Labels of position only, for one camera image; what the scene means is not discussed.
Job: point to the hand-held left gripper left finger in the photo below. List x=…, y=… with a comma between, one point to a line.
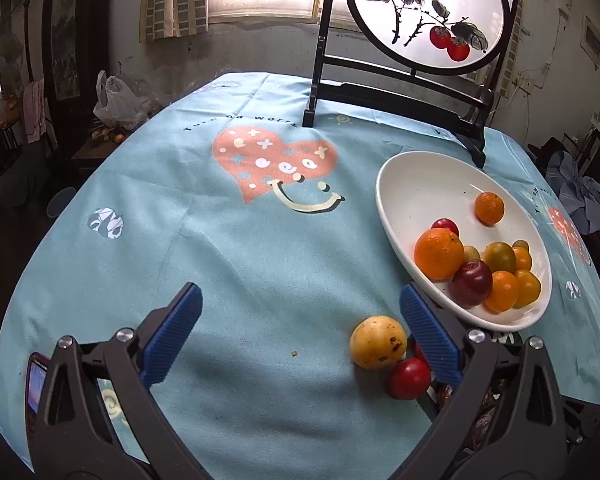
x=172, y=332

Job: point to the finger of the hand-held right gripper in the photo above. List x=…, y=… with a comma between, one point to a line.
x=582, y=417

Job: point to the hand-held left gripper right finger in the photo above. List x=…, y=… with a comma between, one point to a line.
x=430, y=332

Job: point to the small red tomato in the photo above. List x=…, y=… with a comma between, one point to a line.
x=408, y=379
x=445, y=226

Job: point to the yellow spotted round fruit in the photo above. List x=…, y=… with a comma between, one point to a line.
x=378, y=342

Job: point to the dark red plum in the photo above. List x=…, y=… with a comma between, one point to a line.
x=471, y=284

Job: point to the large textured orange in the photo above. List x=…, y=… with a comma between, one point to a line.
x=489, y=208
x=439, y=254

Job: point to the medium smooth orange citrus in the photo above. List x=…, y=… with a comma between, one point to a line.
x=502, y=291

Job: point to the small yellow-green fruit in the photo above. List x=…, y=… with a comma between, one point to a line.
x=472, y=253
x=520, y=245

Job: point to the green-orange tangerine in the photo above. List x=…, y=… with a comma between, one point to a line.
x=500, y=256

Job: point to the yellow-orange citrus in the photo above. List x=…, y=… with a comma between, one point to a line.
x=529, y=288

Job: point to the small smooth orange citrus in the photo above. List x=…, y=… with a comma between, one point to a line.
x=524, y=260

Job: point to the white oval plate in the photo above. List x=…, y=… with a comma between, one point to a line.
x=420, y=195

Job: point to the dark brown wrinkled lump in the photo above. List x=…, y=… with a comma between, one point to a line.
x=495, y=394
x=480, y=430
x=445, y=394

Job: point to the light blue printed tablecloth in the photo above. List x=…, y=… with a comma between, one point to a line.
x=230, y=285

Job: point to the smartphone with red case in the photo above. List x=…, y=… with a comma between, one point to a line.
x=35, y=385

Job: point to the low wooden side table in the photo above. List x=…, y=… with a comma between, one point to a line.
x=97, y=150

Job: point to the pile of blue clothes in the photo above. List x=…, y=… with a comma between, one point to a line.
x=580, y=195

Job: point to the white plastic bag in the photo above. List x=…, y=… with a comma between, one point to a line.
x=117, y=102

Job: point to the dark framed persimmon painting screen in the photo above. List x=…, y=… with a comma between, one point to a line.
x=380, y=95

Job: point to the pink hanging cloth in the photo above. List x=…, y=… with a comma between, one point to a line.
x=32, y=110

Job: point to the checked curtain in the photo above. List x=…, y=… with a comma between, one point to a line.
x=175, y=0
x=514, y=50

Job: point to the dark framed landscape painting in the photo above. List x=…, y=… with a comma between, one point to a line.
x=65, y=45

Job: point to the white wall socket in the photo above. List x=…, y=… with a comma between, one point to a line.
x=522, y=80

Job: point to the white wall panel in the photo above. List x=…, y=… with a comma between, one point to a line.
x=592, y=40

